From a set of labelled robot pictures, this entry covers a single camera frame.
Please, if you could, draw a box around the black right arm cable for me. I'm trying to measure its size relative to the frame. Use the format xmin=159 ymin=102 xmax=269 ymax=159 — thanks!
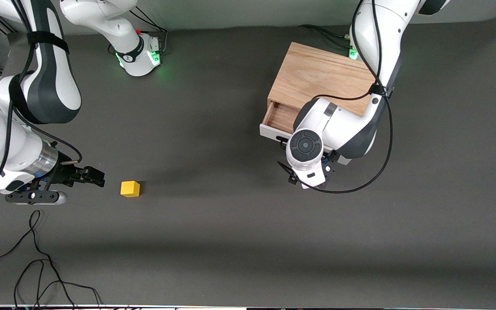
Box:
xmin=0 ymin=0 xmax=83 ymax=193

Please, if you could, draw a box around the black base cable bundle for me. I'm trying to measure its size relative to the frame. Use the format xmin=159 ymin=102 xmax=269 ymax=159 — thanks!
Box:
xmin=128 ymin=6 xmax=169 ymax=55
xmin=298 ymin=24 xmax=355 ymax=49

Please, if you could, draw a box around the yellow cube block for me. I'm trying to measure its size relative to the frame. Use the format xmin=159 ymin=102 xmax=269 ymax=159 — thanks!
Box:
xmin=121 ymin=180 xmax=141 ymax=198

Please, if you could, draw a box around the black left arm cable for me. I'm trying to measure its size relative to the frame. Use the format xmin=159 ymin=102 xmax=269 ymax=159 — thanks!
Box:
xmin=302 ymin=0 xmax=394 ymax=194

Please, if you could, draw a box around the thin black loose cable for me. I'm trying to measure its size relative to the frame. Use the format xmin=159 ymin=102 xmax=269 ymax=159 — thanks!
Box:
xmin=0 ymin=210 xmax=103 ymax=309
xmin=14 ymin=260 xmax=77 ymax=310

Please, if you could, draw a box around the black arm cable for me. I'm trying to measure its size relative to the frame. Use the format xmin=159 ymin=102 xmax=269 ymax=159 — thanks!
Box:
xmin=0 ymin=0 xmax=83 ymax=193
xmin=302 ymin=0 xmax=394 ymax=194

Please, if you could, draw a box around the white-fronted drawer with black handle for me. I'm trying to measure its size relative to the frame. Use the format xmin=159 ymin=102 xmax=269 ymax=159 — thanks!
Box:
xmin=259 ymin=101 xmax=353 ymax=167

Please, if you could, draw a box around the wooden drawer cabinet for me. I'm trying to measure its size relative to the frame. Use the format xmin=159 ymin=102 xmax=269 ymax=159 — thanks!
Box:
xmin=267 ymin=42 xmax=378 ymax=119

